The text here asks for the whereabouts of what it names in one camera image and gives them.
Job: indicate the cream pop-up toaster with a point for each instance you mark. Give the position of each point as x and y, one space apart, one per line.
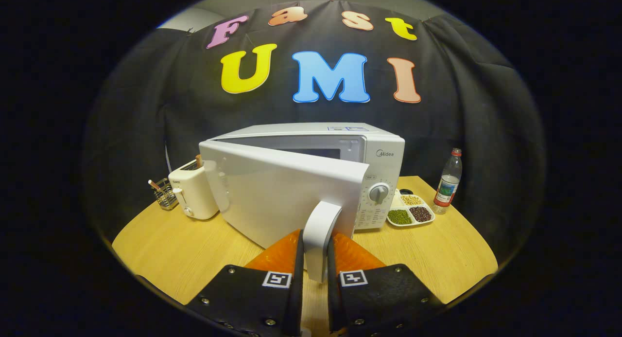
194 196

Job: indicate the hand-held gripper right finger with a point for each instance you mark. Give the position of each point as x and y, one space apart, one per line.
333 288

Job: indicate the white toaster oven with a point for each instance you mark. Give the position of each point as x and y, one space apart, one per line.
272 196

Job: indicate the bread slice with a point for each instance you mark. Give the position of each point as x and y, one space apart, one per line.
198 161

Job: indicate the pen in basket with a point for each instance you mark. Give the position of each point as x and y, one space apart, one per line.
154 184

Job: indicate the clear plastic bottle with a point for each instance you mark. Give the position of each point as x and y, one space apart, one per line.
448 184

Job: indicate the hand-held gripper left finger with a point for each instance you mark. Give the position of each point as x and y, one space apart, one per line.
296 288

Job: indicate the white divided bean dish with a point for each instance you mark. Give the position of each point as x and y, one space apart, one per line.
400 217

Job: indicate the small black object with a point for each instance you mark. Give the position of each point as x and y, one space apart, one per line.
406 191

